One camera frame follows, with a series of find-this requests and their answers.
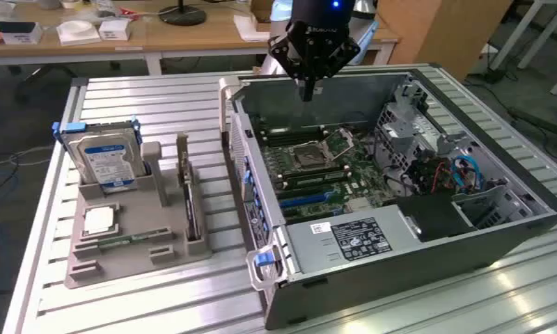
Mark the grey power supply unit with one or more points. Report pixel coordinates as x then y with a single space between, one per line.
306 243

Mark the black chair base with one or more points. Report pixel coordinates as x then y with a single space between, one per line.
46 74

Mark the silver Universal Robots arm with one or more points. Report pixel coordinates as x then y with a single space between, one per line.
270 66

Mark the open black PC case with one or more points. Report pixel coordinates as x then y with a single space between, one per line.
398 278

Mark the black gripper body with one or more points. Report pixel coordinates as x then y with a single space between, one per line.
320 41

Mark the white table frame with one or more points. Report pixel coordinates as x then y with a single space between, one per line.
509 41

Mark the white paper stack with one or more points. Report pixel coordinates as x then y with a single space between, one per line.
250 31

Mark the hard disk with blue caddy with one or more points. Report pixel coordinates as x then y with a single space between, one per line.
106 163

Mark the white labelled box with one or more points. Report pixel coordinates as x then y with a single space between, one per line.
20 35

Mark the blue expansion slot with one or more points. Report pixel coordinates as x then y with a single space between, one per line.
306 201

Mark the wooden desk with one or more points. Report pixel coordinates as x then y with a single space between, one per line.
190 38

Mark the grey parts rack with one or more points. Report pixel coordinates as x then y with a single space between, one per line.
134 257

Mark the graphics card with metal bracket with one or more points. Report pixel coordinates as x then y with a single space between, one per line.
192 208

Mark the green RAM stick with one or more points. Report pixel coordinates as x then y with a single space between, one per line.
120 240

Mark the wooden cabinet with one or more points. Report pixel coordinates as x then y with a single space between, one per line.
445 35

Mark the black lamp base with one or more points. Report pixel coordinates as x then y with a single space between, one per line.
181 15

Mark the CPU socket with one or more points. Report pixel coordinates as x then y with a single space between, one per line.
308 154

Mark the green motherboard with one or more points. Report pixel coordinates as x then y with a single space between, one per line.
357 174

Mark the white square dish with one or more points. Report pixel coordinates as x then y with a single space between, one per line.
76 33

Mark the metal socket cover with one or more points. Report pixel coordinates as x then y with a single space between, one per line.
340 142

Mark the small white box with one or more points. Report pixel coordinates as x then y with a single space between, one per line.
113 29

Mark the silver CPU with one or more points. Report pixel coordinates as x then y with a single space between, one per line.
97 221

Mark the cardboard box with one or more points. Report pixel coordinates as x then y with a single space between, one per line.
260 10

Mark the metal disk bay cage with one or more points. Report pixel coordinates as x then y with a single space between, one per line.
398 139

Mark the silver chipset heatsink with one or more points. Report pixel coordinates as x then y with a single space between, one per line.
360 206

